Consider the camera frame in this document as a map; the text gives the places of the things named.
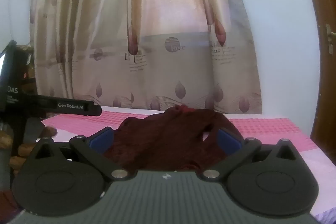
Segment brass door handle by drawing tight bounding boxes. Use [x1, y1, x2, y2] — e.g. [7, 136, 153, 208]
[326, 24, 336, 55]

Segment pink checked bed sheet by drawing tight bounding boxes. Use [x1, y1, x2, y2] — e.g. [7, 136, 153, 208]
[43, 107, 336, 223]

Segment dark red knitted garment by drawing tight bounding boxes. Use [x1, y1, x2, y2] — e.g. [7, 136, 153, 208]
[104, 106, 243, 173]

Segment beige leaf print curtain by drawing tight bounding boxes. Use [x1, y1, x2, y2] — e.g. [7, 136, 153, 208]
[30, 0, 262, 114]

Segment cluttered items beside bed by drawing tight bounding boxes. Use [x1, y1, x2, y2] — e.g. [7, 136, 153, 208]
[18, 46, 38, 95]

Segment person's left hand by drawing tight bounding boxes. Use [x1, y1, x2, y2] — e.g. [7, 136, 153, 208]
[0, 127, 58, 176]

